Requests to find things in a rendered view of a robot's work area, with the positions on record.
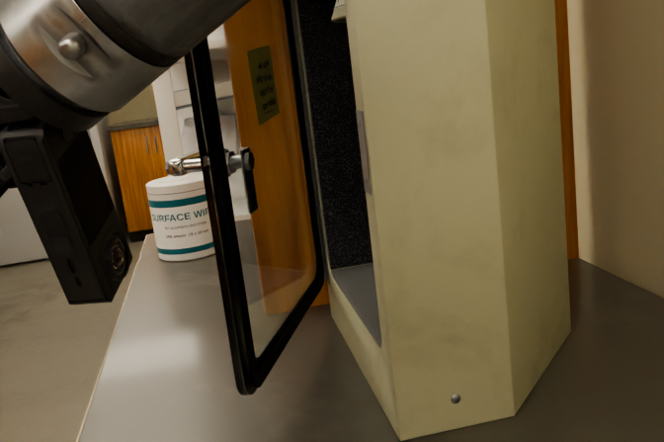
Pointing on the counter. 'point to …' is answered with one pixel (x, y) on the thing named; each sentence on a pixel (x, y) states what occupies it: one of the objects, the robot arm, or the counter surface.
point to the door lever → (191, 162)
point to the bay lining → (334, 128)
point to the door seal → (233, 213)
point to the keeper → (364, 151)
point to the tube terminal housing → (455, 173)
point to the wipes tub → (180, 218)
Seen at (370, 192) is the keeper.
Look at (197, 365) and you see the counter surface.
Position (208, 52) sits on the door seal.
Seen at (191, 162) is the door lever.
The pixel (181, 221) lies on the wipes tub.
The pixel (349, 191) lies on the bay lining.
